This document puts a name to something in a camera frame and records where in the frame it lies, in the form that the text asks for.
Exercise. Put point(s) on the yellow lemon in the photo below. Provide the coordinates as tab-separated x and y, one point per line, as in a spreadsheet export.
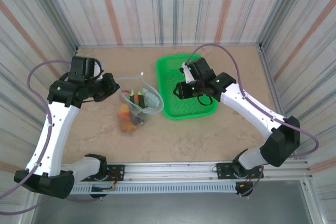
124	108

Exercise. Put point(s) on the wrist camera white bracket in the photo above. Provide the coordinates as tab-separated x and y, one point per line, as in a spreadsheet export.
99	68
188	77

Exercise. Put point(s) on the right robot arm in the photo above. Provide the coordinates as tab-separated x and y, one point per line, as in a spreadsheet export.
249	108

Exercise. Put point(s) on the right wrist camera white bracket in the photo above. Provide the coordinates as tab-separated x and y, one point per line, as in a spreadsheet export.
188	77

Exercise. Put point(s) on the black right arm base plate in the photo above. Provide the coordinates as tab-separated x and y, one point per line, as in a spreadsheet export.
223	169

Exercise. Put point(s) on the orange carrot green leaves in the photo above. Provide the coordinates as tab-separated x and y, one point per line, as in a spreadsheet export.
123	116

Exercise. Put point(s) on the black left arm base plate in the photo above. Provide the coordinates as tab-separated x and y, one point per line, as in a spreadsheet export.
116	171

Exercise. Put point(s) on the brown potato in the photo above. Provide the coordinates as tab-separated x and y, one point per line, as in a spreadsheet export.
128	126

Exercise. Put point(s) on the green plastic basket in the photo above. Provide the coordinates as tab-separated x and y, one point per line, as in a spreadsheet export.
183	111

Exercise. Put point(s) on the clear zip-top bag elephant print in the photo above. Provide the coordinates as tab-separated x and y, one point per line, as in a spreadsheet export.
152	100

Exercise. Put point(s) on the aluminium mounting rail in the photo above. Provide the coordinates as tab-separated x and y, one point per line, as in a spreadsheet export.
168	169

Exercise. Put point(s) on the long dark eggplant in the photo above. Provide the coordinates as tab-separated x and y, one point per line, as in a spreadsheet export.
134	98

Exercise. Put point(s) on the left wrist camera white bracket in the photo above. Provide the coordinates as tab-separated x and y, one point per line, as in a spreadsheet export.
99	68

